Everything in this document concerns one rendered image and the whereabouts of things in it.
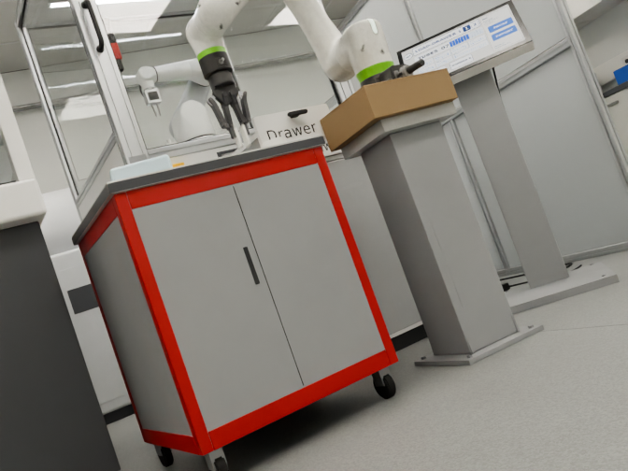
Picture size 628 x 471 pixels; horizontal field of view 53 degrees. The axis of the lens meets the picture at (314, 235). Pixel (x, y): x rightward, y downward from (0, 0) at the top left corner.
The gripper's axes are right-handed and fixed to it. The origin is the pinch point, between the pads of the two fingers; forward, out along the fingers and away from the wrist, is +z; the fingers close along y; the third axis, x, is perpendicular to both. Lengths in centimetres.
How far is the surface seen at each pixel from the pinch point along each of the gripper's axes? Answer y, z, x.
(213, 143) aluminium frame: 6.6, -10.2, 37.3
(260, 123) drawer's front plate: 9.5, -3.9, 3.3
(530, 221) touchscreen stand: 117, 56, 14
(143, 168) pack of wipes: -38.2, 8.2, -21.2
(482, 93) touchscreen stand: 117, 0, 14
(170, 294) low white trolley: -43, 40, -24
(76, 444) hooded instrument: -69, 68, 16
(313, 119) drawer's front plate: 29.3, -1.9, 4.0
